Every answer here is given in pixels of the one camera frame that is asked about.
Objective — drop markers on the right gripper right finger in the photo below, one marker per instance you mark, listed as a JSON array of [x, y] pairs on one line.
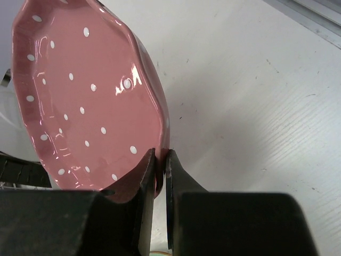
[[180, 188]]

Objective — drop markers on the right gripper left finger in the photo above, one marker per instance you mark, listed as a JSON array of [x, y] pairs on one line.
[[132, 197]]

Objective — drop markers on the wire dish rack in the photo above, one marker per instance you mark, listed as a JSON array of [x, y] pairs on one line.
[[20, 166]]

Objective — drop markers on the mint green flower plate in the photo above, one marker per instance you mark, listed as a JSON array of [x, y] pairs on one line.
[[160, 253]]

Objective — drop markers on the pink polka dot plate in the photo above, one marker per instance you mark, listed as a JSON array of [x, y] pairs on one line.
[[89, 94]]

